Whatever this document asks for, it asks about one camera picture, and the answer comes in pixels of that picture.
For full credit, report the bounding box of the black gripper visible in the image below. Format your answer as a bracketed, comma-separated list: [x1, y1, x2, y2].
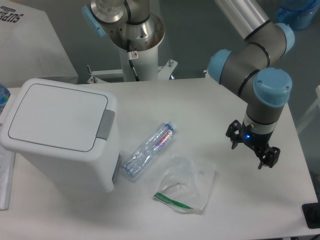
[225, 120, 281, 170]

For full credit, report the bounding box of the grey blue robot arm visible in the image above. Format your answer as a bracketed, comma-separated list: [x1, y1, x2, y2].
[207, 0, 295, 168]

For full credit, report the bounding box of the white trash can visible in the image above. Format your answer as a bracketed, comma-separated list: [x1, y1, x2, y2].
[0, 78, 120, 193]

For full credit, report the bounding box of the crumpled clear plastic bag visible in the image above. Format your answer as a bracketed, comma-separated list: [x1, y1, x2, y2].
[152, 153, 217, 215]

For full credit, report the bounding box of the black device at edge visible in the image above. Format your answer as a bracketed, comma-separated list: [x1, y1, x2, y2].
[302, 202, 320, 229]

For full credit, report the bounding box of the clear plastic water bottle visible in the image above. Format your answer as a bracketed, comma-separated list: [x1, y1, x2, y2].
[121, 121, 177, 179]

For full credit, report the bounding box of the blue plastic container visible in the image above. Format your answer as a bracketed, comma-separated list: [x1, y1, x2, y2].
[276, 0, 320, 30]

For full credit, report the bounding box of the white printed cardboard box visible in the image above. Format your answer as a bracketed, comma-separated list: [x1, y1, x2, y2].
[0, 9, 78, 88]

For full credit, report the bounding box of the blue bottle at left edge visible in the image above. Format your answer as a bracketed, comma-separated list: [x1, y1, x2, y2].
[0, 84, 11, 113]

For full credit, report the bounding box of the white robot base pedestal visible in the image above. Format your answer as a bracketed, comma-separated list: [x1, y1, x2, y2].
[81, 0, 179, 85]

